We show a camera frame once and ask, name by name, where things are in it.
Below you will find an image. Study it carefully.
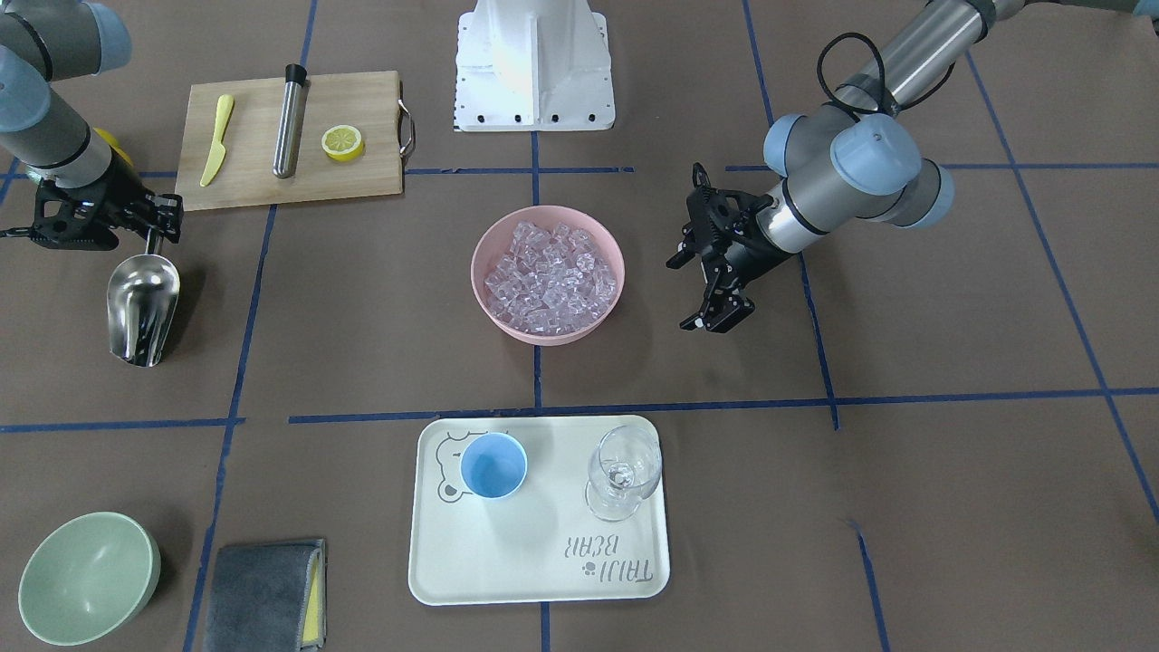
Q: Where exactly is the stainless steel ice scoop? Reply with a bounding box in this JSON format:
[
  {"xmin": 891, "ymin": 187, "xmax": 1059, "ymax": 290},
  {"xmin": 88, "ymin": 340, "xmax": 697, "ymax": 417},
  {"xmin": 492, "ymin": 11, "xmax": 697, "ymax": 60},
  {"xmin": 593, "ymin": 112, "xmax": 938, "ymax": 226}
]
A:
[{"xmin": 105, "ymin": 228, "xmax": 181, "ymax": 368}]

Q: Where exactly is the grey and yellow folded cloth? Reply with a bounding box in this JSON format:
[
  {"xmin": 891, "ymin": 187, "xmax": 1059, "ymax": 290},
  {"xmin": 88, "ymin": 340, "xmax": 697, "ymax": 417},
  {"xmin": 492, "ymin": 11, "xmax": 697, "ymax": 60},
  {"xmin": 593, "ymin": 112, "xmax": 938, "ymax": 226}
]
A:
[{"xmin": 203, "ymin": 539, "xmax": 328, "ymax": 651}]

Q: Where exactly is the half lemon slice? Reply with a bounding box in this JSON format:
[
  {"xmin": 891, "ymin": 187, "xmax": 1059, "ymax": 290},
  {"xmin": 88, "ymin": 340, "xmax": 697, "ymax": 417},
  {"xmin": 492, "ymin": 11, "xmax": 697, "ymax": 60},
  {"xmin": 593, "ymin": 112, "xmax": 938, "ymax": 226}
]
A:
[{"xmin": 321, "ymin": 124, "xmax": 365, "ymax": 162}]

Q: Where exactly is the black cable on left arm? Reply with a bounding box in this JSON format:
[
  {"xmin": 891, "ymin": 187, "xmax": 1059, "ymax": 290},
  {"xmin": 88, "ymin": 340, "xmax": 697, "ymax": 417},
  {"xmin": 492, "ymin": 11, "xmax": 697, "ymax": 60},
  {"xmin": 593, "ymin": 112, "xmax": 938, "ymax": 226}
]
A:
[{"xmin": 817, "ymin": 32, "xmax": 897, "ymax": 113}]

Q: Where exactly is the wooden cutting board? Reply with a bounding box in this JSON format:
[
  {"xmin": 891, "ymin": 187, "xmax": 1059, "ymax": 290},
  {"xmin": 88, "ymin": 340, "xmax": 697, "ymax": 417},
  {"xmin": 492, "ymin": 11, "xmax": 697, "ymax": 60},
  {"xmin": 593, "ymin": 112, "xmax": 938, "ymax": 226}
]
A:
[{"xmin": 177, "ymin": 71, "xmax": 404, "ymax": 212}]

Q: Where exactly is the pile of clear ice cubes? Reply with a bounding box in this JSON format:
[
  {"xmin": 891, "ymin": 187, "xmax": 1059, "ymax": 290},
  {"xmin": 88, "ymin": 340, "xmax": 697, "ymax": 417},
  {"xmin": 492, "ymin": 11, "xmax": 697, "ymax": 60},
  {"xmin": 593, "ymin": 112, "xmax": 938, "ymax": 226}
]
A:
[{"xmin": 484, "ymin": 220, "xmax": 618, "ymax": 336}]

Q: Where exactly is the cream bear serving tray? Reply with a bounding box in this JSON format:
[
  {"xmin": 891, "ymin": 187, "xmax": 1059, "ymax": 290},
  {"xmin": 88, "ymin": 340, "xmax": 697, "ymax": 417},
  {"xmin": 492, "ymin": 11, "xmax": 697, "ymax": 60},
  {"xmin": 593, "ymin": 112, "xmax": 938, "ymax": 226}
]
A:
[{"xmin": 408, "ymin": 413, "xmax": 671, "ymax": 606}]

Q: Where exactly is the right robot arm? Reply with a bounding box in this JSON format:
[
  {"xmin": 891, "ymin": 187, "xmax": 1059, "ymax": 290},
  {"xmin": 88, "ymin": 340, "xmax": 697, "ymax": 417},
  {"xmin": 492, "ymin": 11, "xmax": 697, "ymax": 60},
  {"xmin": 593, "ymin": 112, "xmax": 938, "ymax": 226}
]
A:
[{"xmin": 1, "ymin": 1, "xmax": 185, "ymax": 251}]

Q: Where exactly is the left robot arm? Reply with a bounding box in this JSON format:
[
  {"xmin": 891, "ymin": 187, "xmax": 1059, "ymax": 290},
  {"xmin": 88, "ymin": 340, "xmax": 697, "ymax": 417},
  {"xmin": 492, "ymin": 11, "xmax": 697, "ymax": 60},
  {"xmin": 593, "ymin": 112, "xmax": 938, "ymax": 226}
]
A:
[{"xmin": 666, "ymin": 1, "xmax": 1025, "ymax": 334}]

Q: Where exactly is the steel cylinder muddler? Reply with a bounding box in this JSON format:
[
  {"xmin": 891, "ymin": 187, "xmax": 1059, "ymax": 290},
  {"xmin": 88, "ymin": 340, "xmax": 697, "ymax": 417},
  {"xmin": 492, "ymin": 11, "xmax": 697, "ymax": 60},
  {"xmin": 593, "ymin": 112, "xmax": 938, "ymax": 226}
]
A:
[{"xmin": 272, "ymin": 63, "xmax": 308, "ymax": 180}]

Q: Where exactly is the clear wine glass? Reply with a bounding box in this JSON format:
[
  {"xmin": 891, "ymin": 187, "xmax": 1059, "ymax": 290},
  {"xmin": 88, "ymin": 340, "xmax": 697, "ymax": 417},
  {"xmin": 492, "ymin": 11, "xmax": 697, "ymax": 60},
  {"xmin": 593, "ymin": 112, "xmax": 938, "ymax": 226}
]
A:
[{"xmin": 585, "ymin": 425, "xmax": 663, "ymax": 523}]

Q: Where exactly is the light blue cup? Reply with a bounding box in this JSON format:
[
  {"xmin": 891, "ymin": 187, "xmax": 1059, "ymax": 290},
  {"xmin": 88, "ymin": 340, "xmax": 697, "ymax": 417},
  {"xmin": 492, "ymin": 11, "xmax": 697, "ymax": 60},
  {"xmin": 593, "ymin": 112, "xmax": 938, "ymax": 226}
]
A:
[{"xmin": 460, "ymin": 432, "xmax": 527, "ymax": 500}]

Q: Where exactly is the yellow plastic knife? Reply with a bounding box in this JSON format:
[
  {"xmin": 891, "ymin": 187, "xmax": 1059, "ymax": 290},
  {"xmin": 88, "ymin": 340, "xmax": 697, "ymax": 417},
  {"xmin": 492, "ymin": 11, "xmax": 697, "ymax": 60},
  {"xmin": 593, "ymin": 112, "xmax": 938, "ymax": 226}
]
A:
[{"xmin": 199, "ymin": 94, "xmax": 235, "ymax": 188}]

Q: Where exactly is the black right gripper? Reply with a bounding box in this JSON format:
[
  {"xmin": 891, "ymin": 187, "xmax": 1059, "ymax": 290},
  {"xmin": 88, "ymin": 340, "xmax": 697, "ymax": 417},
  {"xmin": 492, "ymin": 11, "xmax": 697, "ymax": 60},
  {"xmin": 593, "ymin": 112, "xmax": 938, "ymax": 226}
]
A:
[{"xmin": 32, "ymin": 156, "xmax": 185, "ymax": 251}]

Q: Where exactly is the pink bowl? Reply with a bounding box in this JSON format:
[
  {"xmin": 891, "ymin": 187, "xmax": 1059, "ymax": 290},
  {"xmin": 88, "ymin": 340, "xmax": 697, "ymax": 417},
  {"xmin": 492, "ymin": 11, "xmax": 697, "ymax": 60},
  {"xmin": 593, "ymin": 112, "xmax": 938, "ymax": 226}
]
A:
[{"xmin": 471, "ymin": 206, "xmax": 626, "ymax": 347}]

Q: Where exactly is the green ceramic bowl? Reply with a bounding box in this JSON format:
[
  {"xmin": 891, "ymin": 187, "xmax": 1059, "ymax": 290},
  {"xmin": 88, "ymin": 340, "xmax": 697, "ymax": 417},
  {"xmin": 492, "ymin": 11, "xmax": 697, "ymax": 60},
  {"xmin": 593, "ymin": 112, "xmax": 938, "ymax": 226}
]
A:
[{"xmin": 19, "ymin": 512, "xmax": 161, "ymax": 647}]

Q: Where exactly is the yellow lemon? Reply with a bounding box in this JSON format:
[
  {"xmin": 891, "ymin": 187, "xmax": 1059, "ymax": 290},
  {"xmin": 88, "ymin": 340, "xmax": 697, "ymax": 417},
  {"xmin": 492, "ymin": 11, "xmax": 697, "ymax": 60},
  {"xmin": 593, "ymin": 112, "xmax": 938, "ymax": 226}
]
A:
[{"xmin": 92, "ymin": 127, "xmax": 134, "ymax": 169}]

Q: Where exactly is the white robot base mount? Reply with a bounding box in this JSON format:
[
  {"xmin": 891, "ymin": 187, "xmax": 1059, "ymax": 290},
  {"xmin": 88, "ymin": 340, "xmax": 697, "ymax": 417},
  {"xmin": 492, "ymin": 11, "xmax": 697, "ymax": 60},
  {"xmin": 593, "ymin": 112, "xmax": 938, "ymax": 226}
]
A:
[{"xmin": 453, "ymin": 1, "xmax": 617, "ymax": 133}]

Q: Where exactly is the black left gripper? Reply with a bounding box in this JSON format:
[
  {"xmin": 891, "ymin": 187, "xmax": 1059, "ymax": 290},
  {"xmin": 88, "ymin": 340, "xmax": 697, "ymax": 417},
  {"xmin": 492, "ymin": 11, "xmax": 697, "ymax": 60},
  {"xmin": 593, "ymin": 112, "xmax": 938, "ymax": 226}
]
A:
[{"xmin": 666, "ymin": 162, "xmax": 793, "ymax": 334}]

